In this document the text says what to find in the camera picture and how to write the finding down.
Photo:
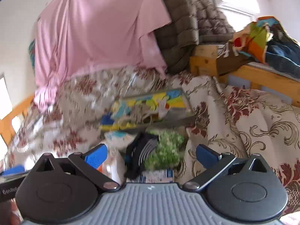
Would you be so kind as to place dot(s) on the pink hanging sheet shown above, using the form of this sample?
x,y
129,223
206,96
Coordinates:
x,y
77,37

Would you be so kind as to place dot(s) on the blue denim clothing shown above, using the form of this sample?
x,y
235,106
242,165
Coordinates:
x,y
283,57

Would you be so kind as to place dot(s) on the floral satin bedspread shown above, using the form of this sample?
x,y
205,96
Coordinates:
x,y
260,130

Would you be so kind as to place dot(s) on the colourful patchwork bag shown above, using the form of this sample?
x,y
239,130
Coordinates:
x,y
253,39

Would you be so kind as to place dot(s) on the white air conditioner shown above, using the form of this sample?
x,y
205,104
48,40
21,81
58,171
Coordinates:
x,y
250,7

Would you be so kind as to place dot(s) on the brown quilted jacket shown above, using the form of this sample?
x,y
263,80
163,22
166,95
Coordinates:
x,y
193,22

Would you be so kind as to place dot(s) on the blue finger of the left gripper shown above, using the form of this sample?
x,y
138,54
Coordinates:
x,y
14,170

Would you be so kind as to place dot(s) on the person's left hand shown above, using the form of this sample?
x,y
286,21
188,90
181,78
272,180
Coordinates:
x,y
9,213

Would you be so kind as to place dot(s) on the blue white printed packet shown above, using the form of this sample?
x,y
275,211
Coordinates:
x,y
156,176

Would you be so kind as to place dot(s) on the colourful cartoon wall poster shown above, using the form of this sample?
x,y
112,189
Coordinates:
x,y
31,51

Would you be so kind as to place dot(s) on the wooden bunk bed frame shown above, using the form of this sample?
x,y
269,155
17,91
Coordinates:
x,y
257,76

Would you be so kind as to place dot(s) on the dark striped sock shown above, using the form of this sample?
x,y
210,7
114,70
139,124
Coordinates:
x,y
137,152

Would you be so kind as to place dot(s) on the grey knitted cloth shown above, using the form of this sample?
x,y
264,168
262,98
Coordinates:
x,y
138,113

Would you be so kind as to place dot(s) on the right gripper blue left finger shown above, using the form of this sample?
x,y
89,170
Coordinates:
x,y
88,165

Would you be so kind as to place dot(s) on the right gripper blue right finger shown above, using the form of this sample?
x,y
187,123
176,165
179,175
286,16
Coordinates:
x,y
216,164

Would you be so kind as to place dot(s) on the green fluffy cloth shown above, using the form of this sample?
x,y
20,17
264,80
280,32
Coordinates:
x,y
167,153

